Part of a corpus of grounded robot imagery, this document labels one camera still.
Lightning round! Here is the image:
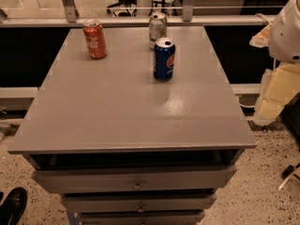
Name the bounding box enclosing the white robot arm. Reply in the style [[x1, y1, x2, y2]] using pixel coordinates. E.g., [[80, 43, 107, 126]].
[[249, 0, 300, 126]]

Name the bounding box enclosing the white cable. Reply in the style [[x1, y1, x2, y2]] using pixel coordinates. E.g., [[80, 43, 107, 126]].
[[237, 95, 258, 110]]

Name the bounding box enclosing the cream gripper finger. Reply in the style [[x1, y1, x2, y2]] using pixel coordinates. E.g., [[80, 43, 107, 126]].
[[253, 63, 300, 126], [249, 24, 271, 48]]

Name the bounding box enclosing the white green soda can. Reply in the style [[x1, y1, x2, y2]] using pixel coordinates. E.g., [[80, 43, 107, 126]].
[[149, 11, 167, 49]]

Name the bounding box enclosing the red coca-cola can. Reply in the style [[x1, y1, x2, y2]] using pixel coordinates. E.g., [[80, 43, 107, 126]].
[[83, 20, 107, 59]]

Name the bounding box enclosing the bottom grey drawer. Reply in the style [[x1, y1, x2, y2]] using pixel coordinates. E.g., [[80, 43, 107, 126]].
[[80, 210, 204, 225]]

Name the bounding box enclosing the top grey drawer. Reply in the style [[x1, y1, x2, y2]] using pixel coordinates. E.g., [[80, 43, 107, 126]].
[[32, 165, 236, 194]]

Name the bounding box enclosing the black office chair base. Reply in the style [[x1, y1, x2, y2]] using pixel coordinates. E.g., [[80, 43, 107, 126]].
[[106, 0, 137, 17]]

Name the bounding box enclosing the grey drawer cabinet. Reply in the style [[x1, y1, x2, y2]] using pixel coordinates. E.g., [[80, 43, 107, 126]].
[[7, 26, 258, 225]]

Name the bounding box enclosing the grey drawer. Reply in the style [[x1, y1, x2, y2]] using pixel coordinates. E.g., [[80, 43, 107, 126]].
[[62, 193, 217, 213], [32, 165, 236, 194], [80, 210, 204, 225]]

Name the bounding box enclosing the blue pepsi can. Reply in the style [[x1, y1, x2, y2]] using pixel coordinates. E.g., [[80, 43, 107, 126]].
[[153, 37, 175, 82]]

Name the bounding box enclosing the black shoe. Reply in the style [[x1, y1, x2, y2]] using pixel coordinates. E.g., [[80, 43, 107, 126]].
[[0, 187, 27, 225]]

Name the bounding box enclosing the black and white tool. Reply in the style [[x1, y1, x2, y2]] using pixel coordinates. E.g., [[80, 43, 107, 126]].
[[277, 163, 300, 191]]

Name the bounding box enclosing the grey metal railing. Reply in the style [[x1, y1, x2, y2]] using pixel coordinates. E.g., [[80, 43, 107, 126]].
[[0, 0, 286, 27]]

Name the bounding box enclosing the middle grey drawer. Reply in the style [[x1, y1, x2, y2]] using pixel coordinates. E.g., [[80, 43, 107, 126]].
[[62, 193, 217, 213]]

